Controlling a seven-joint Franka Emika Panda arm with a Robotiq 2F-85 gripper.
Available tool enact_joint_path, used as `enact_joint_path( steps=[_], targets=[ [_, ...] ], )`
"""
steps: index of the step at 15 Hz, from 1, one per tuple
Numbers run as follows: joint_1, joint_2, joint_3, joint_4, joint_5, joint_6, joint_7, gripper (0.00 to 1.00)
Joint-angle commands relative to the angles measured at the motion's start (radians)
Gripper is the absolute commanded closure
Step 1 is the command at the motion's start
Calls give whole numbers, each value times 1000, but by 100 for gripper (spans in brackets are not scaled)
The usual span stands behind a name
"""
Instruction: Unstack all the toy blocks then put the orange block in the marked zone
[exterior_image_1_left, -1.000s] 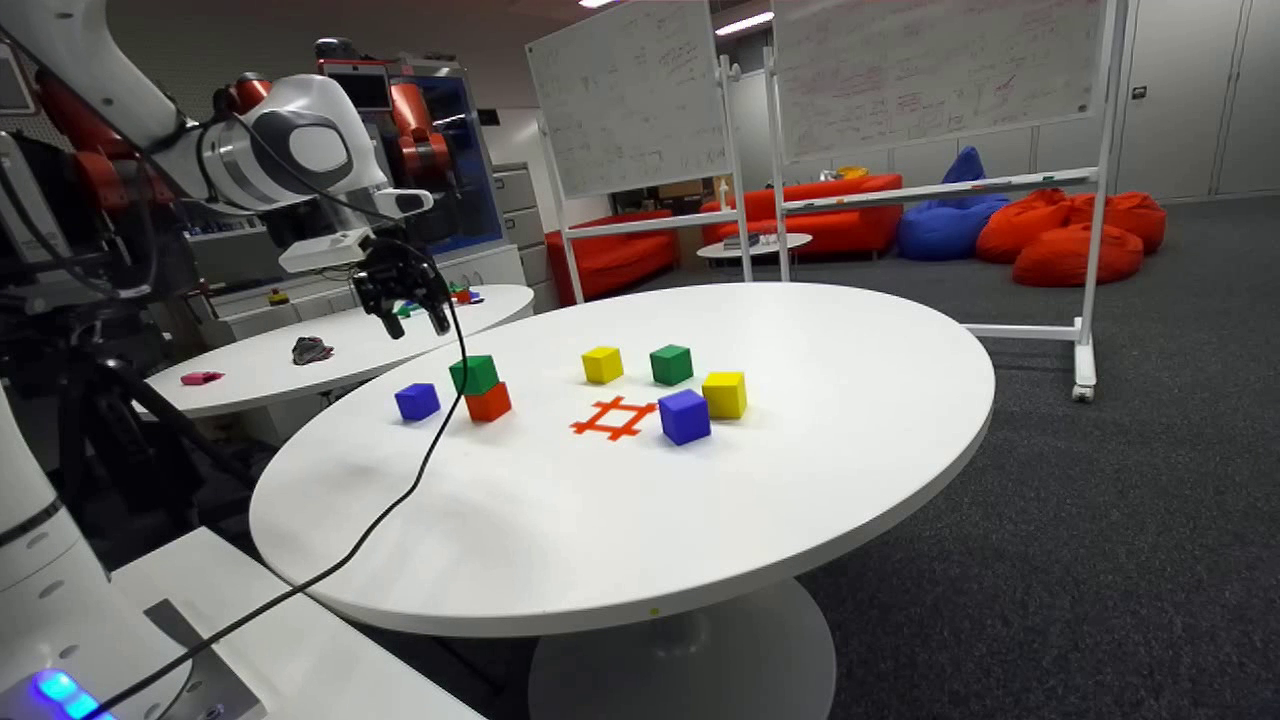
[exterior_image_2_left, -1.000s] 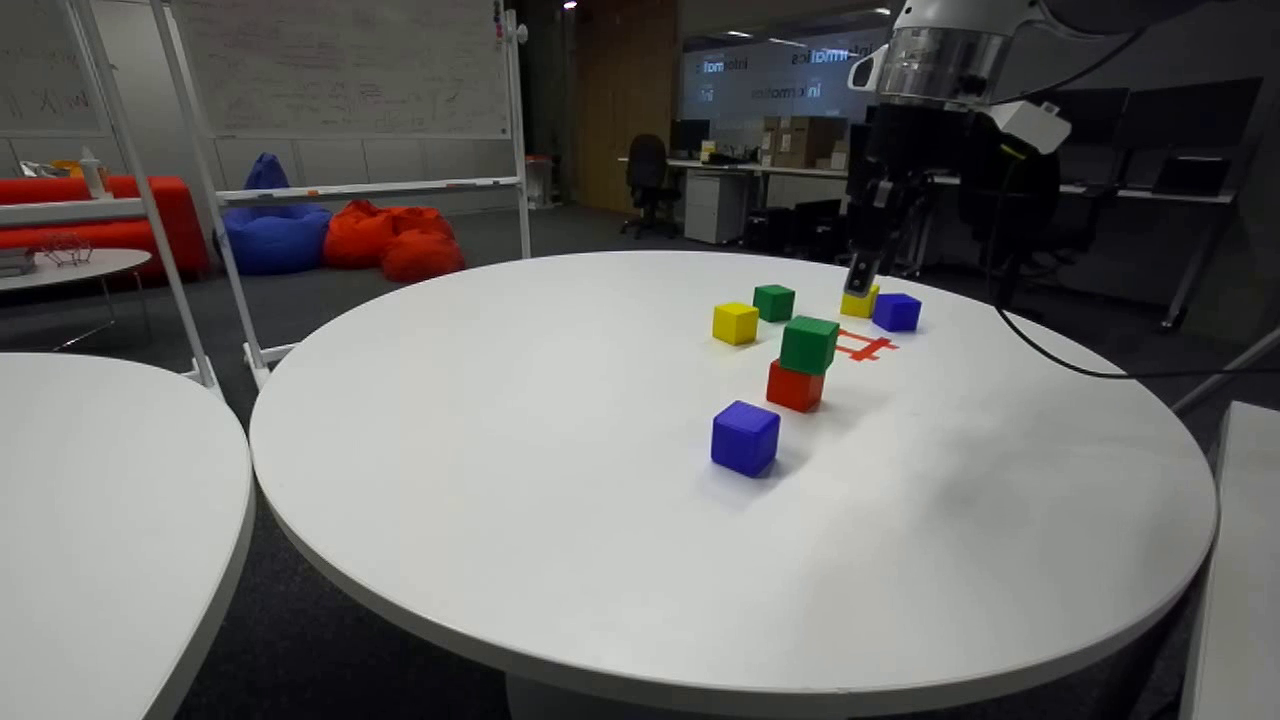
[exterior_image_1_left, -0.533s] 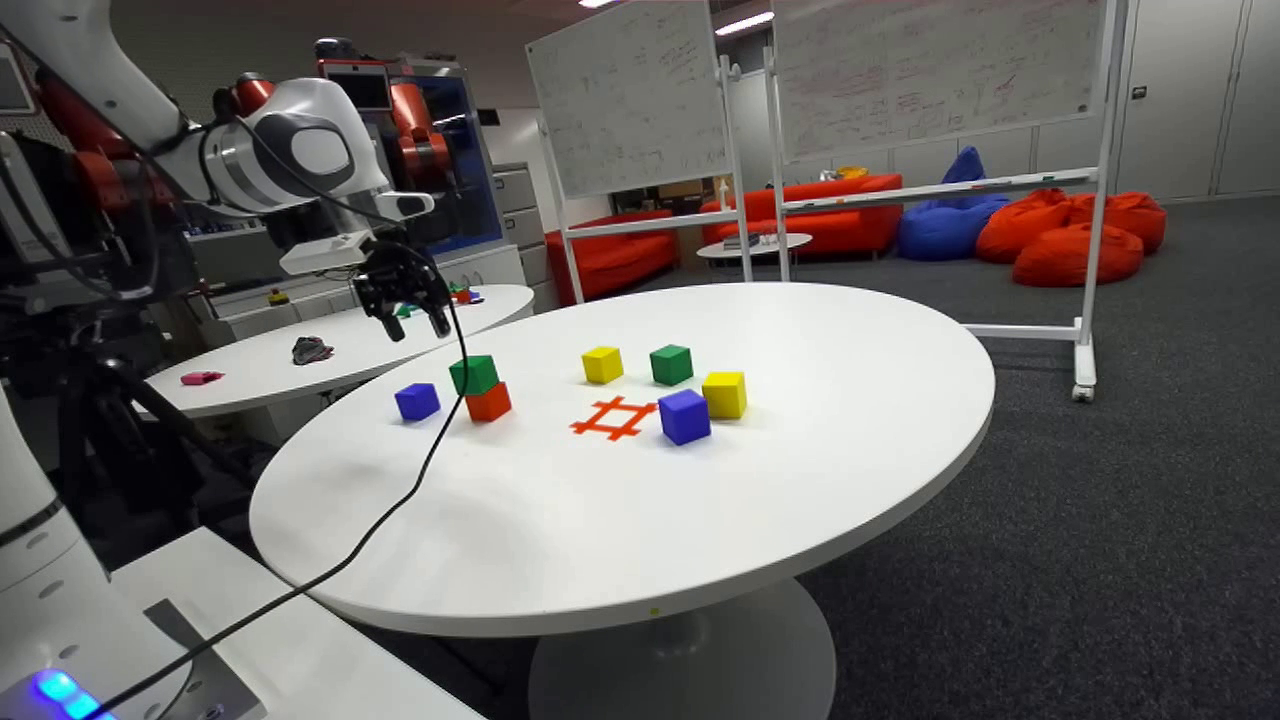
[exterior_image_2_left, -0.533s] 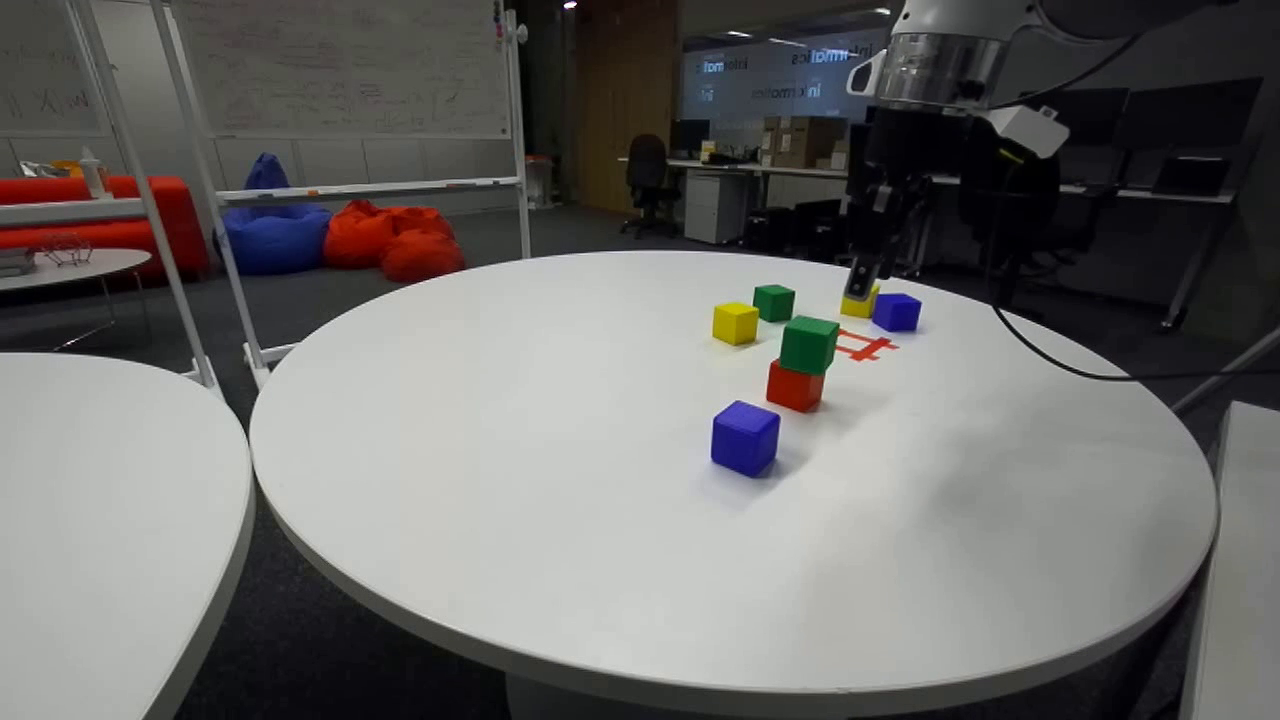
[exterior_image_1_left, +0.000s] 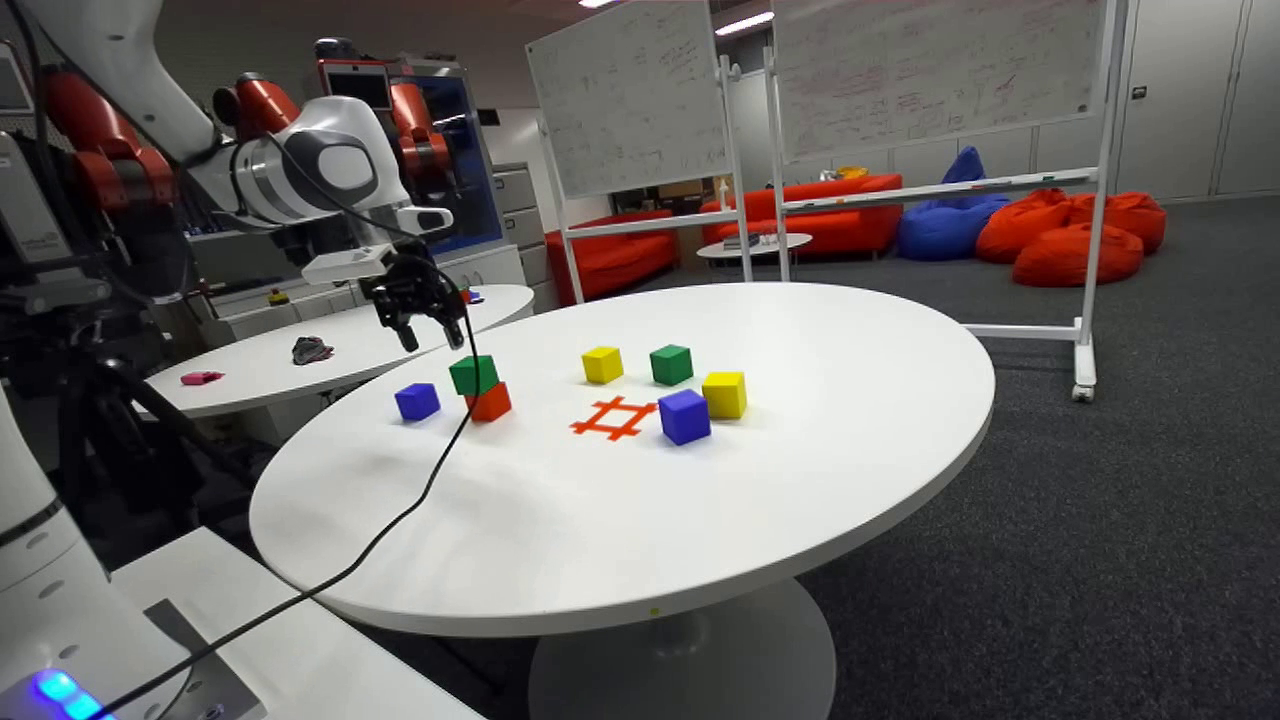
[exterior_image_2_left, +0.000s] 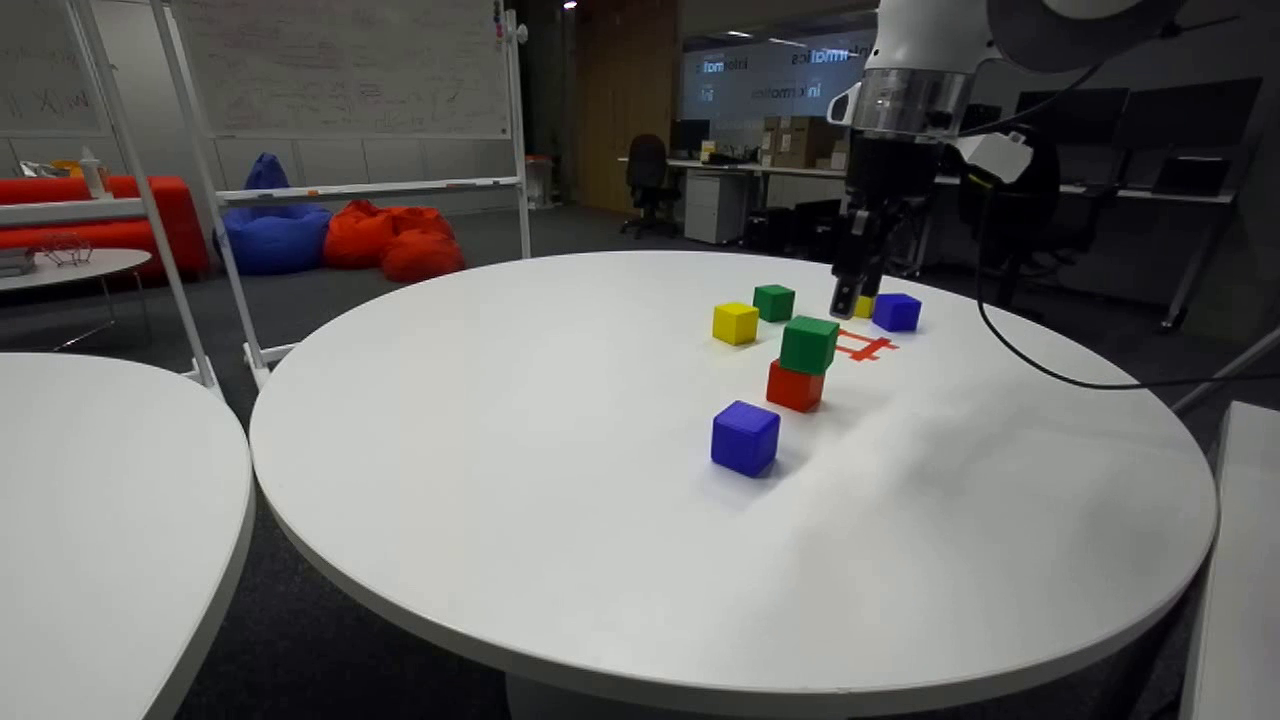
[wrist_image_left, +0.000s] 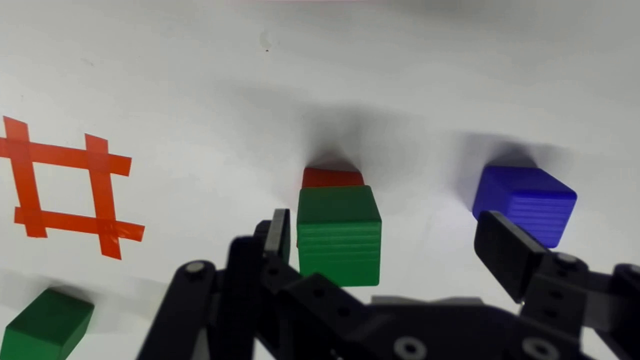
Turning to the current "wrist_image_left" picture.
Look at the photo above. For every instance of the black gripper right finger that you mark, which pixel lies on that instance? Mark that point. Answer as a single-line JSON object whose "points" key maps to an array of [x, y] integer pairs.
{"points": [[512, 256]]}

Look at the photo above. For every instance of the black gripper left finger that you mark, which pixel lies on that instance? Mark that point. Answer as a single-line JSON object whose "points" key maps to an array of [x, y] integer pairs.
{"points": [[311, 296]]}

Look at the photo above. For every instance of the blue toy block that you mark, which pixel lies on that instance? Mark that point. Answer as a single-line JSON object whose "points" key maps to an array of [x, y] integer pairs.
{"points": [[533, 200]]}

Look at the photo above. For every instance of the green toy block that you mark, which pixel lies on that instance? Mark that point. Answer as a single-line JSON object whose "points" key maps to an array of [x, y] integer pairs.
{"points": [[341, 240], [42, 327]]}

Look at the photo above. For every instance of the orange toy block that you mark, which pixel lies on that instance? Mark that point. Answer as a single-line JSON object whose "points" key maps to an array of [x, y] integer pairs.
{"points": [[332, 176]]}

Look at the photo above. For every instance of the orange tape grid mark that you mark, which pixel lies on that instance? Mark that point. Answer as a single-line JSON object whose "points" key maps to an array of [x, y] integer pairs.
{"points": [[97, 186]]}

